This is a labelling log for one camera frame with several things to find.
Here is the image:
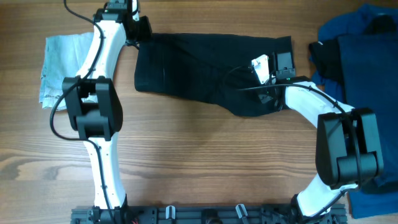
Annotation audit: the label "dark navy garment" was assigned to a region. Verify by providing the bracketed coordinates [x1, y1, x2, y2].
[338, 34, 397, 193]

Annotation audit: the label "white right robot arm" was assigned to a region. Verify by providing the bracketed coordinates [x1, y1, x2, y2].
[263, 82, 384, 219]

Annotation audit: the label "black garment with white lettering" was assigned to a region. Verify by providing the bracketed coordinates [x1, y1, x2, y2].
[308, 39, 344, 85]

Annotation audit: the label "light blue denim shorts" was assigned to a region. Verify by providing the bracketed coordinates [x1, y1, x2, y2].
[39, 32, 93, 109]

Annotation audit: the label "black shorts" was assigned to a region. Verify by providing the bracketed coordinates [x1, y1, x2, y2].
[134, 34, 293, 117]

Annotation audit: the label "blue polo shirt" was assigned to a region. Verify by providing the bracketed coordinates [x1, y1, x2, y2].
[308, 4, 397, 218]

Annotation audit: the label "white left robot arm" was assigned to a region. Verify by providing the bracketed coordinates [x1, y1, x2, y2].
[62, 16, 152, 209]

